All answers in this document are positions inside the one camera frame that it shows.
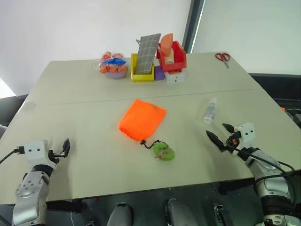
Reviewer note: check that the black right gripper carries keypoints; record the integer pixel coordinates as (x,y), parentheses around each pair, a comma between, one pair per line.
(232,142)

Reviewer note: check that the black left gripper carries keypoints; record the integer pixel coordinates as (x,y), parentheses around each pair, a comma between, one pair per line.
(56,155)

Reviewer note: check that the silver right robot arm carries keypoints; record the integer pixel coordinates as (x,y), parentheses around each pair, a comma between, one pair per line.
(270,179)

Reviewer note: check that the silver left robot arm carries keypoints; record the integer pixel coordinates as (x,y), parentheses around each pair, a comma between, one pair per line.
(28,188)

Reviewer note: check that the plastic bag of orange balls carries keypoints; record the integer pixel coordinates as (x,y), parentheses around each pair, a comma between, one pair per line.
(113,63)

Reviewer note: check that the white plastic bottle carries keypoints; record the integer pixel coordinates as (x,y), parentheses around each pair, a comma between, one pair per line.
(210,110)

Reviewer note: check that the green plush scrunchie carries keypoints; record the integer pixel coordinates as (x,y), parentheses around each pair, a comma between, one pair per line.
(164,153)

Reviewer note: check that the white small box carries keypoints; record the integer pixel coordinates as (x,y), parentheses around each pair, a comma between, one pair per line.
(176,77)

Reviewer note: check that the dark rounded grey shape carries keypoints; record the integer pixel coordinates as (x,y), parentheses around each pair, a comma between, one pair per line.
(118,215)
(181,213)

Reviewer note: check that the red plastic bin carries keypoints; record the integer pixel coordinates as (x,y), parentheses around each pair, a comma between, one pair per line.
(177,60)

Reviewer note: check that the purple block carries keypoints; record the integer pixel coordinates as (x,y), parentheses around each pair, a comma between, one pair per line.
(159,73)

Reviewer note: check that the yellow plastic bin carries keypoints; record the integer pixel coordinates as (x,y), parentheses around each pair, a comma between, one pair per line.
(142,76)

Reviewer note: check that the orange foam wedge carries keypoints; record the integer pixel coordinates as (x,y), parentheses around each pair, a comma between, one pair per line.
(166,44)

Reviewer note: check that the grey checkered cloth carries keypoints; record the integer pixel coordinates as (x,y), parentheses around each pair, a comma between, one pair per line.
(148,54)

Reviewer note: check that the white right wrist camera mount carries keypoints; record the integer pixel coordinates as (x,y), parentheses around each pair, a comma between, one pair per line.
(246,133)

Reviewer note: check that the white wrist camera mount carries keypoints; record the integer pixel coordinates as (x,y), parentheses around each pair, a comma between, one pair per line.
(35,149)
(246,133)

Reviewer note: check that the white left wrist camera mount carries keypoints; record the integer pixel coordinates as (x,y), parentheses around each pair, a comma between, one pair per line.
(35,149)

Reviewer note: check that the dark window frame post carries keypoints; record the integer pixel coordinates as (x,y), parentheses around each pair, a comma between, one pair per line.
(191,26)

